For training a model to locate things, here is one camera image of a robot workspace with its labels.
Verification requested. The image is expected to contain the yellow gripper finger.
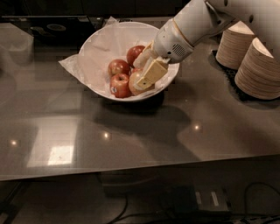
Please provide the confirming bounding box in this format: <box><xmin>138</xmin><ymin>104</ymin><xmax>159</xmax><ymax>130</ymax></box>
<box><xmin>133</xmin><ymin>42</ymin><xmax>158</xmax><ymax>68</ymax></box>
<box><xmin>135</xmin><ymin>57</ymin><xmax>169</xmax><ymax>90</ymax></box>

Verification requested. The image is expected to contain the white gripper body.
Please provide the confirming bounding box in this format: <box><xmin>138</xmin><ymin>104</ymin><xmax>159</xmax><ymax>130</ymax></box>
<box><xmin>152</xmin><ymin>19</ymin><xmax>194</xmax><ymax>64</ymax></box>

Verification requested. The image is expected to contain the yellow-green apple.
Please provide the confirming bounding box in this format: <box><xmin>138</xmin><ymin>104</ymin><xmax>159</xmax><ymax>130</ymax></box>
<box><xmin>129</xmin><ymin>71</ymin><xmax>155</xmax><ymax>95</ymax></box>

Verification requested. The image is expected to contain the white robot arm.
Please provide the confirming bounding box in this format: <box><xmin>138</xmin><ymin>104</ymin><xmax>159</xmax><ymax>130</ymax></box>
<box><xmin>134</xmin><ymin>0</ymin><xmax>280</xmax><ymax>90</ymax></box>

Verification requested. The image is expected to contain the dark red apple back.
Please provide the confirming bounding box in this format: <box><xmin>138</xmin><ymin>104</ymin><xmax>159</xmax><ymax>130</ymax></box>
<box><xmin>126</xmin><ymin>45</ymin><xmax>144</xmax><ymax>67</ymax></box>

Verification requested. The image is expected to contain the red apple middle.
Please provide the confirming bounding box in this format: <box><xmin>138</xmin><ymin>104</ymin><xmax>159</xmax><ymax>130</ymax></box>
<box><xmin>131</xmin><ymin>67</ymin><xmax>143</xmax><ymax>73</ymax></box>

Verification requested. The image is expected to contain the red apple left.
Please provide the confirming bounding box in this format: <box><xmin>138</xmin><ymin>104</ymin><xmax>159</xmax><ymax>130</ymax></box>
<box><xmin>108</xmin><ymin>59</ymin><xmax>130</xmax><ymax>76</ymax></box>

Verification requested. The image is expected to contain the red apple with sticker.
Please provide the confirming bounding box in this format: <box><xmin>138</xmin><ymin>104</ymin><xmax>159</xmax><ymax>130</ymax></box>
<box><xmin>109</xmin><ymin>73</ymin><xmax>131</xmax><ymax>98</ymax></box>

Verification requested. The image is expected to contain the white bowl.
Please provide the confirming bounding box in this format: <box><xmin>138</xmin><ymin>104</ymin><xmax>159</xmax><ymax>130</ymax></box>
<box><xmin>77</xmin><ymin>21</ymin><xmax>181</xmax><ymax>102</ymax></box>

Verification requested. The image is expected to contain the white paper liner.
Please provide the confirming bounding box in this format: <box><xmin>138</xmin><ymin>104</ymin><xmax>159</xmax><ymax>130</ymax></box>
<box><xmin>58</xmin><ymin>16</ymin><xmax>177</xmax><ymax>100</ymax></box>

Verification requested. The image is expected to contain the far paper plate stack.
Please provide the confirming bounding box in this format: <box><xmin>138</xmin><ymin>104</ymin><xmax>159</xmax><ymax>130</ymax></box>
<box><xmin>215</xmin><ymin>22</ymin><xmax>256</xmax><ymax>70</ymax></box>

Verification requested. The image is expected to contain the paper plate stack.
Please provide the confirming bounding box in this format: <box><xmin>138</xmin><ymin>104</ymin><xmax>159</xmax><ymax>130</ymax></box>
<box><xmin>215</xmin><ymin>22</ymin><xmax>256</xmax><ymax>70</ymax></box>
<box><xmin>234</xmin><ymin>38</ymin><xmax>280</xmax><ymax>100</ymax></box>

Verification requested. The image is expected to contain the black mat under plates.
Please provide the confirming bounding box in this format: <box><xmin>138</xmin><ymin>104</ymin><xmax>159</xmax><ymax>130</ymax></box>
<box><xmin>216</xmin><ymin>60</ymin><xmax>255</xmax><ymax>102</ymax></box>

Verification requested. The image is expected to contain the near paper plate stack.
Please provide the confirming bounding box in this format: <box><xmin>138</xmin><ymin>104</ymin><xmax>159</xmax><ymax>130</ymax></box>
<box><xmin>234</xmin><ymin>38</ymin><xmax>280</xmax><ymax>100</ymax></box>

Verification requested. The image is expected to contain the black cooktop panel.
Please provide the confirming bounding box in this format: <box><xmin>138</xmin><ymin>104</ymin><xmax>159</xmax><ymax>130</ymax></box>
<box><xmin>1</xmin><ymin>16</ymin><xmax>104</xmax><ymax>48</ymax></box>

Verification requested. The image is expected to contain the black box under table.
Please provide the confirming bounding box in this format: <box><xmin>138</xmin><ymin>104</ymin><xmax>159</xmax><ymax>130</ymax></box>
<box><xmin>171</xmin><ymin>185</ymin><xmax>231</xmax><ymax>216</ymax></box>

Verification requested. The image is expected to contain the black cable on floor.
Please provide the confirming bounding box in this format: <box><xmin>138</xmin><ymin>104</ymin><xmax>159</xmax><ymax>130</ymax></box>
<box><xmin>106</xmin><ymin>181</ymin><xmax>280</xmax><ymax>224</ymax></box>

